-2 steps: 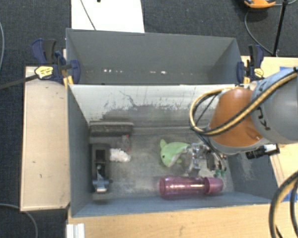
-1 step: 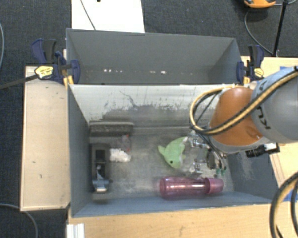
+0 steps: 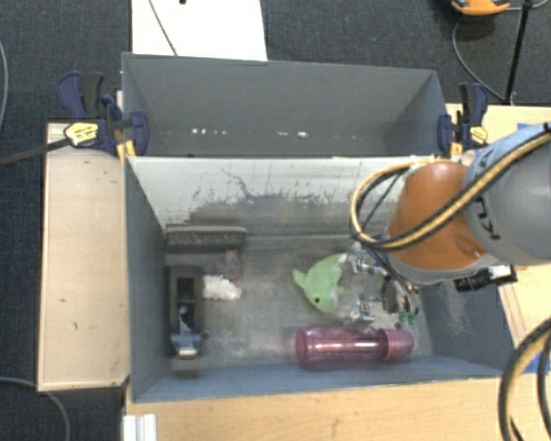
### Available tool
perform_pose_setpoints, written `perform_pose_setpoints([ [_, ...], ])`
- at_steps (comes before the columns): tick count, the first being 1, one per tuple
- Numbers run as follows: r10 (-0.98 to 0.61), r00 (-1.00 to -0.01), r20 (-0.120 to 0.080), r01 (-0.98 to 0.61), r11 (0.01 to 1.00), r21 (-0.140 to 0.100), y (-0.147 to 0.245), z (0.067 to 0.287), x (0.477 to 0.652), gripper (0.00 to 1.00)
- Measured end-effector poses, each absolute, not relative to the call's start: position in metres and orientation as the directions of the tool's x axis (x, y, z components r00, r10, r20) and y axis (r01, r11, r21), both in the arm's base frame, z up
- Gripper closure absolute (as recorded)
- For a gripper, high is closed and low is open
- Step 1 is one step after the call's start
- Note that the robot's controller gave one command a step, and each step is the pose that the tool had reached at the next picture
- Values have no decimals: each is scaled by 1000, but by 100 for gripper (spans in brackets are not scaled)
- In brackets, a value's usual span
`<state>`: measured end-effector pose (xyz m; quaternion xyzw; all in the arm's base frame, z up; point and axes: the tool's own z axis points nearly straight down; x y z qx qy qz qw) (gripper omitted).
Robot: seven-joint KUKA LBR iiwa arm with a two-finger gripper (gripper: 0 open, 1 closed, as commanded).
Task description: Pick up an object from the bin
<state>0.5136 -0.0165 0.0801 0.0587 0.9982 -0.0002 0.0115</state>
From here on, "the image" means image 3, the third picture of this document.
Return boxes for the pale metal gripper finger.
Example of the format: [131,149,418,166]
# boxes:
[347,293,385,324]
[346,246,389,278]

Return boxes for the pink plastic bottle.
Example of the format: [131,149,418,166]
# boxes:
[294,324,416,371]

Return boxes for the green toy fish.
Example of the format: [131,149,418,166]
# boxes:
[292,252,350,314]

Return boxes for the white crumpled packet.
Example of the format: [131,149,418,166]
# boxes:
[202,274,242,302]

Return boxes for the dark grey box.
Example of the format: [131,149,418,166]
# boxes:
[164,223,249,280]

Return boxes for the grey metal bin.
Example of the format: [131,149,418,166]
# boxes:
[119,51,518,404]

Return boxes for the black rectangular tool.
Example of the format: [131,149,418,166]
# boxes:
[166,264,209,362]

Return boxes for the pale wood board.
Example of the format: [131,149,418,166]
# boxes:
[36,121,132,392]

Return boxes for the black cylinder on white bracket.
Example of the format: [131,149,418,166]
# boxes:
[453,264,519,293]

